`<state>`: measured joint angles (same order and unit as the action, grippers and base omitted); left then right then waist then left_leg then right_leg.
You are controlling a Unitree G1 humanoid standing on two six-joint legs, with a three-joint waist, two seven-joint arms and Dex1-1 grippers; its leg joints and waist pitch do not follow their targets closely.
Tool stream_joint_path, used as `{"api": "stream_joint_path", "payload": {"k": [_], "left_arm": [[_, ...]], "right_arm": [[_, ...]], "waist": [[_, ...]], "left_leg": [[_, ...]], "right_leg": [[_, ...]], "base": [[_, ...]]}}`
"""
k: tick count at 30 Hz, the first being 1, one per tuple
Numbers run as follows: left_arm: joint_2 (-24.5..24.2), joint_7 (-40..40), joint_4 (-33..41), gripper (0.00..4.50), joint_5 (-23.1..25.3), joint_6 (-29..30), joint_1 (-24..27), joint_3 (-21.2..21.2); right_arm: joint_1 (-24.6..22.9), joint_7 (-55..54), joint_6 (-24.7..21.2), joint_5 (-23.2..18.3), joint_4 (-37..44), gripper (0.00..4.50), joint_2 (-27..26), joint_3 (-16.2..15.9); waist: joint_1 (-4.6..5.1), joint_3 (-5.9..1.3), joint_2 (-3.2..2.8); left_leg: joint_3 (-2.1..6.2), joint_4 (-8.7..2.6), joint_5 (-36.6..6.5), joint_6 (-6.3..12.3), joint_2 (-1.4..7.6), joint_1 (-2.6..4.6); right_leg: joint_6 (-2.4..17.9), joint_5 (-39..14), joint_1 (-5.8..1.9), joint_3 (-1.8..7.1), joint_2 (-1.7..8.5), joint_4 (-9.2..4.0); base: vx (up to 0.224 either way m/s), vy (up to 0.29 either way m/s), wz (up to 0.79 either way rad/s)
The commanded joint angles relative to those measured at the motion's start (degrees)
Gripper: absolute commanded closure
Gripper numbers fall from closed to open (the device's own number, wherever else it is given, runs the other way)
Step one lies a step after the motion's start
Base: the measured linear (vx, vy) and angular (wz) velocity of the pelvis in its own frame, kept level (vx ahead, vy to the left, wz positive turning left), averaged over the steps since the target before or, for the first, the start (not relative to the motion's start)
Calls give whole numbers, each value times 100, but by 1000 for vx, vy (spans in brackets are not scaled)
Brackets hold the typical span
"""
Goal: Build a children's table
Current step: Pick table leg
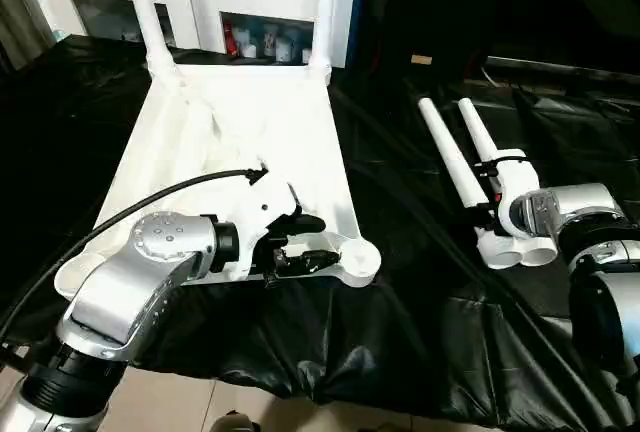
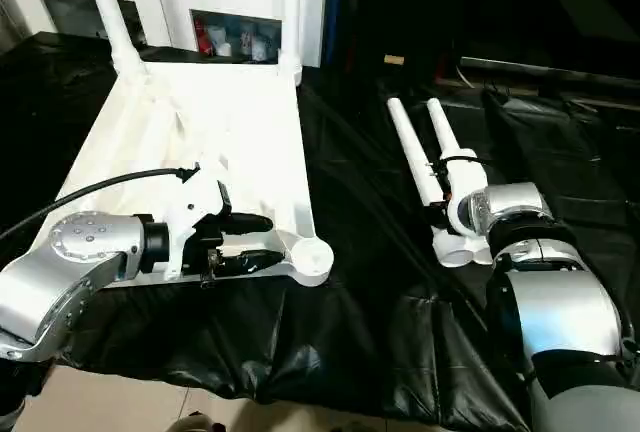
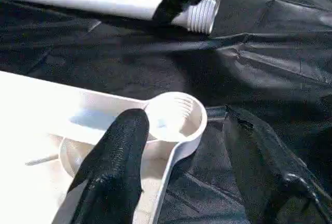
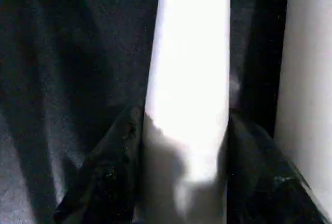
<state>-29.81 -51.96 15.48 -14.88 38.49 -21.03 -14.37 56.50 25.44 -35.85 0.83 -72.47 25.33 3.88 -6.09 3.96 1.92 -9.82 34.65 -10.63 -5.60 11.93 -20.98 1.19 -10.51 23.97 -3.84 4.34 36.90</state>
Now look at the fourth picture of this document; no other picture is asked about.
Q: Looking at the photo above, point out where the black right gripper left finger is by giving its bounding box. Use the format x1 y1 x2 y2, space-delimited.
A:
52 105 145 224

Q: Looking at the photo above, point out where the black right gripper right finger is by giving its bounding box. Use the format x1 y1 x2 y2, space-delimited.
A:
226 111 332 224

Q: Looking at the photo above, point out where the black mat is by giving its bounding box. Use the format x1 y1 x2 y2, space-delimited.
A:
0 0 291 224

